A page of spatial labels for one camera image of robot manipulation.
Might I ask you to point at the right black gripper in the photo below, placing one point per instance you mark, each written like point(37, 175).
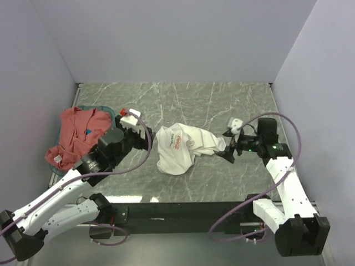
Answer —
point(227, 153)

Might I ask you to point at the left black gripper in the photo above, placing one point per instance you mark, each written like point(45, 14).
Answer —
point(142, 143)

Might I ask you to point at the white Coca-Cola t-shirt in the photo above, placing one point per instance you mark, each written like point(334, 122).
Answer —
point(179, 144)

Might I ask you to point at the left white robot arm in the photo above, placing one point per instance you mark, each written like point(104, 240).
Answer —
point(27, 229)

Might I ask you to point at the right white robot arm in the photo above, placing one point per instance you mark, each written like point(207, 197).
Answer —
point(299, 230)

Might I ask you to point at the teal plastic basket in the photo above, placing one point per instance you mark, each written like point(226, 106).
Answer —
point(111, 113)

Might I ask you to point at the red t-shirt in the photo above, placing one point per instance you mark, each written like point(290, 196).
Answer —
point(80, 135)

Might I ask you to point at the black base beam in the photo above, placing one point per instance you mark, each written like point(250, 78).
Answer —
point(187, 217)

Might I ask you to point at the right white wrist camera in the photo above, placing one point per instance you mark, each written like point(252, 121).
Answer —
point(234, 125)

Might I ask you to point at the aluminium frame rail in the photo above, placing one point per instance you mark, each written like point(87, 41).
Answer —
point(313, 205)

